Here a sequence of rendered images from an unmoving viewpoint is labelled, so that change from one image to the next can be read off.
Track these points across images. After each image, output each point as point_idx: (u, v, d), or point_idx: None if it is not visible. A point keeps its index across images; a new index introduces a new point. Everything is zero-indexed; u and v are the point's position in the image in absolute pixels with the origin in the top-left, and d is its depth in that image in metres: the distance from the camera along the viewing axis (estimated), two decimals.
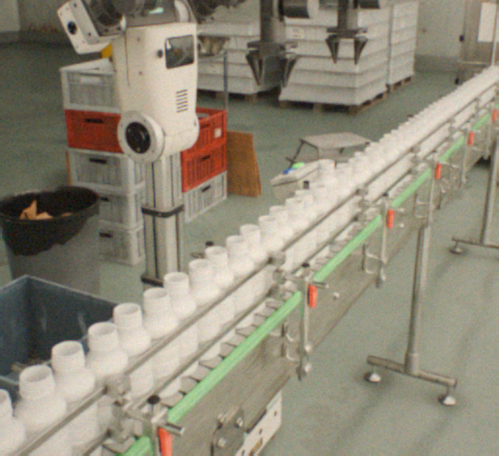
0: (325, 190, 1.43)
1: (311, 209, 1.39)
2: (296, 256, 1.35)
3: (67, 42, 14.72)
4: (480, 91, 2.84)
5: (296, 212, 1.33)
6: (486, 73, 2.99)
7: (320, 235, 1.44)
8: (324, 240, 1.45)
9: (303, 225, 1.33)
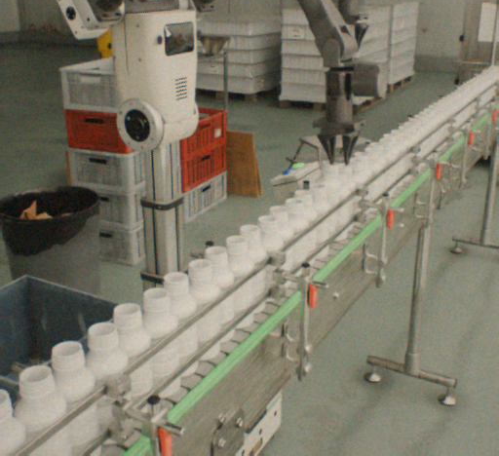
0: (325, 190, 1.43)
1: (311, 209, 1.39)
2: (296, 256, 1.35)
3: (67, 42, 14.72)
4: (480, 91, 2.84)
5: (296, 212, 1.33)
6: (486, 73, 2.99)
7: (319, 235, 1.44)
8: (323, 240, 1.45)
9: (302, 225, 1.33)
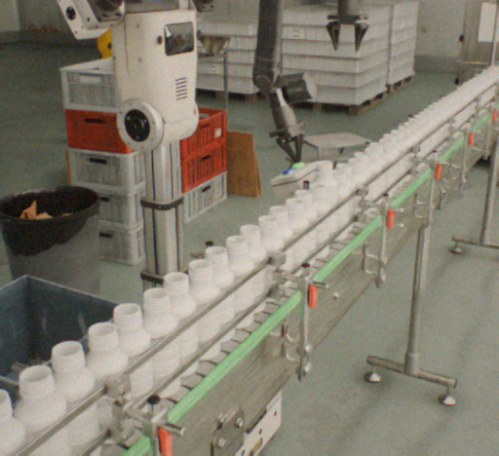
0: (325, 190, 1.43)
1: (311, 209, 1.39)
2: (295, 256, 1.35)
3: (67, 42, 14.72)
4: (480, 91, 2.84)
5: (296, 212, 1.33)
6: (486, 73, 2.99)
7: (318, 235, 1.44)
8: (323, 241, 1.45)
9: (302, 225, 1.33)
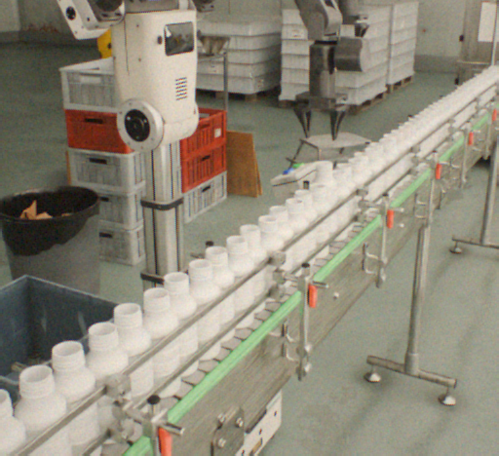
0: (325, 190, 1.43)
1: (311, 209, 1.39)
2: (295, 256, 1.35)
3: (67, 42, 14.72)
4: (480, 91, 2.84)
5: (296, 212, 1.33)
6: (486, 73, 2.99)
7: (318, 235, 1.44)
8: (323, 240, 1.45)
9: (302, 225, 1.33)
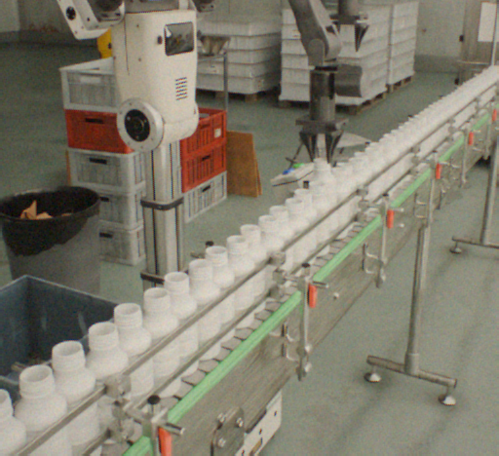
0: (324, 188, 1.42)
1: (311, 209, 1.39)
2: (295, 256, 1.35)
3: (67, 42, 14.72)
4: (480, 91, 2.84)
5: (296, 212, 1.33)
6: (486, 73, 2.99)
7: (318, 233, 1.44)
8: (323, 238, 1.45)
9: (302, 225, 1.33)
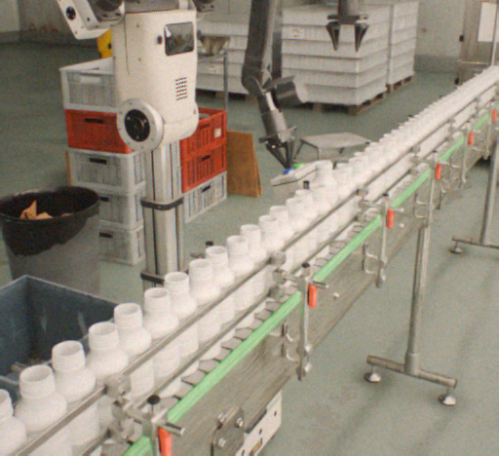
0: (325, 190, 1.43)
1: (312, 209, 1.39)
2: (295, 256, 1.35)
3: (67, 42, 14.72)
4: (480, 91, 2.84)
5: (296, 212, 1.33)
6: (486, 73, 2.99)
7: (318, 235, 1.44)
8: (322, 240, 1.45)
9: (302, 225, 1.33)
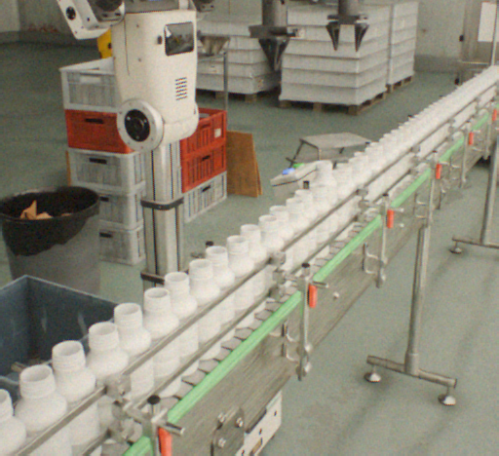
0: (325, 190, 1.43)
1: (312, 209, 1.39)
2: (295, 256, 1.35)
3: (67, 42, 14.72)
4: (480, 91, 2.84)
5: (296, 212, 1.33)
6: (486, 73, 2.99)
7: (318, 235, 1.44)
8: (322, 240, 1.45)
9: (302, 225, 1.33)
